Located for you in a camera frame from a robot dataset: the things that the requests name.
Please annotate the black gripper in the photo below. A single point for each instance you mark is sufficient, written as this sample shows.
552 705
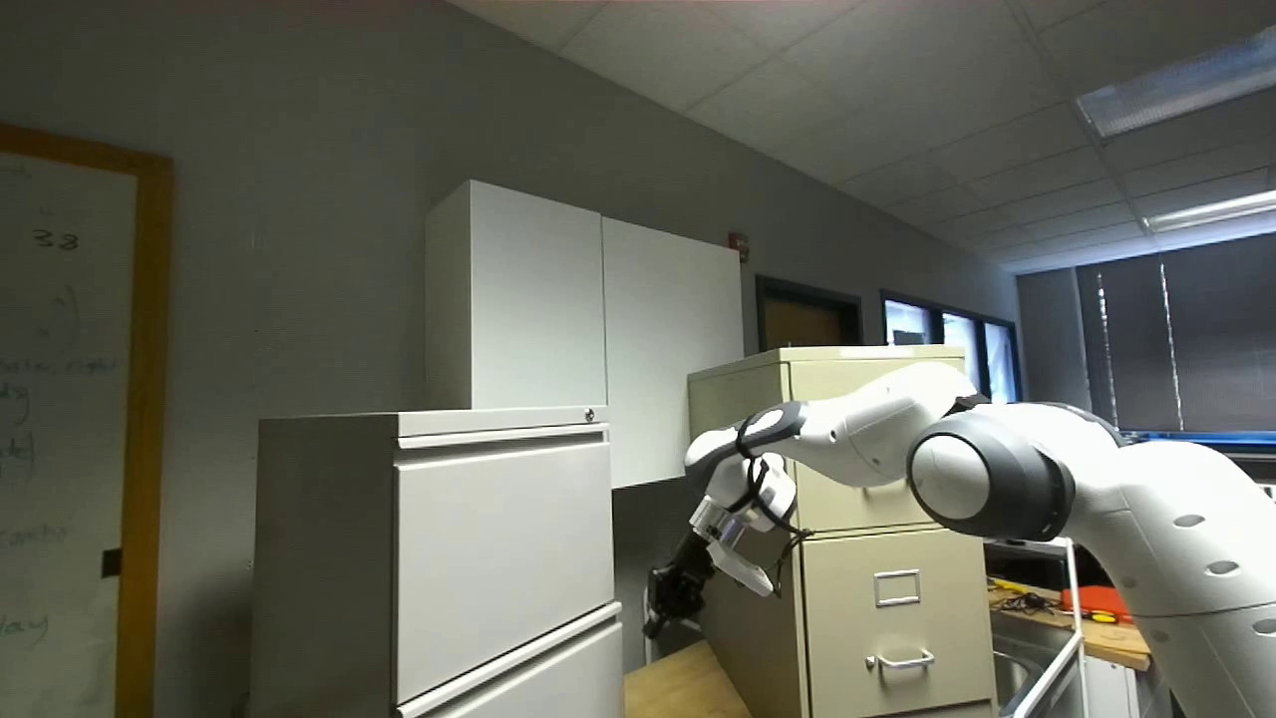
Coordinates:
695 561

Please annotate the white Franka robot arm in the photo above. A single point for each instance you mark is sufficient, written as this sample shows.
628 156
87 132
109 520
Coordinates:
1143 520

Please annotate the tall white drawer front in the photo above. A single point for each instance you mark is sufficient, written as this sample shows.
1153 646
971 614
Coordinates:
505 561

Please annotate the beige metal filing cabinet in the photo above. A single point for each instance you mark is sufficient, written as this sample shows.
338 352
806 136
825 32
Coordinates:
850 612

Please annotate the beige drawer without label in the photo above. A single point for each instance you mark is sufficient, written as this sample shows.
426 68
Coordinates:
837 503

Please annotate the thin white drawer front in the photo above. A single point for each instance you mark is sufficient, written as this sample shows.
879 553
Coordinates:
491 426

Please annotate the white filing cabinet body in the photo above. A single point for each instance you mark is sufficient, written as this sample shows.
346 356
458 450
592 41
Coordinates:
320 561

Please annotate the dark wooden door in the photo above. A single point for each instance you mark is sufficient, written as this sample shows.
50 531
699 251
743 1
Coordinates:
802 315

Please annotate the orange tool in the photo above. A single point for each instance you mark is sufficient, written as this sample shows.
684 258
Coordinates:
1103 606

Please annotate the wooden workbench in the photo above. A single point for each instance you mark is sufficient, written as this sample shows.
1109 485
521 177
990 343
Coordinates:
1109 640

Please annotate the grey window blinds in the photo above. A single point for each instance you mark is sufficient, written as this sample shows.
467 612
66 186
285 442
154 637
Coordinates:
1168 339

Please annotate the wood framed whiteboard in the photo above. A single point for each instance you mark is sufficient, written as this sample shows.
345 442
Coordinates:
66 426

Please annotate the narrow ceiling light panel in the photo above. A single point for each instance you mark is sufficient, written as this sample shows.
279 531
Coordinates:
1208 208

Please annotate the wide ceiling light panel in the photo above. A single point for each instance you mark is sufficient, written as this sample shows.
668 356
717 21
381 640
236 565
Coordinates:
1176 81

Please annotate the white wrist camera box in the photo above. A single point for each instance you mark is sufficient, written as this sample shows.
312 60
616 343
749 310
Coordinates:
743 553

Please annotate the white wall cabinet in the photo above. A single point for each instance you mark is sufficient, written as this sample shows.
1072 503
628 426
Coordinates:
584 321

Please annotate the white metal tube frame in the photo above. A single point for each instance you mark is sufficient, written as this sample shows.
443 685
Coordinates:
1059 640

